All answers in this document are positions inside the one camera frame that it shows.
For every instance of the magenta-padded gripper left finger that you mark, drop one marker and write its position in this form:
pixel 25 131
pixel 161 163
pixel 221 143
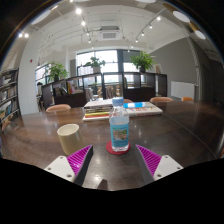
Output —
pixel 61 166

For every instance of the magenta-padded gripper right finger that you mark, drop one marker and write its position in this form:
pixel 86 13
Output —
pixel 166 165

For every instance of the clear water bottle blue cap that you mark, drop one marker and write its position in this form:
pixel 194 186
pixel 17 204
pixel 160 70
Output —
pixel 119 133

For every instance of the cream cylindrical cup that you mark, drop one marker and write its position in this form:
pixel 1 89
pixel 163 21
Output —
pixel 70 140

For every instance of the flat round red coaster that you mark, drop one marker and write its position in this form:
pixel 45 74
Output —
pixel 111 150

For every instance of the group of orange chairs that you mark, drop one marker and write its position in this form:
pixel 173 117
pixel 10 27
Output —
pixel 58 107

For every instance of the low dark open shelf unit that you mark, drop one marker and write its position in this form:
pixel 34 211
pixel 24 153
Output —
pixel 66 99

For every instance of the tall dark bookshelf with books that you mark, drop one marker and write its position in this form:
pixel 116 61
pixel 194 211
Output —
pixel 8 96

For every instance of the bushy green potted plant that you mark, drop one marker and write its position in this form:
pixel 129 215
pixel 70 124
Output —
pixel 57 71

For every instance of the tall leafy green potted plant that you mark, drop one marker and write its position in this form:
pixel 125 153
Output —
pixel 142 60

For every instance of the green plant in white pot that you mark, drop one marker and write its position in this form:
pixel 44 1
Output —
pixel 95 63

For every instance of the ceiling air conditioner unit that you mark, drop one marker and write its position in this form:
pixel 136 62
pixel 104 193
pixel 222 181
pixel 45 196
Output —
pixel 109 34

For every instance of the round white ceiling lamps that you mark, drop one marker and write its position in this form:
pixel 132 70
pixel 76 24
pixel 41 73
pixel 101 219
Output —
pixel 181 16

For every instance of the small ceiling spotlights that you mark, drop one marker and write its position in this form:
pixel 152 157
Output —
pixel 78 11

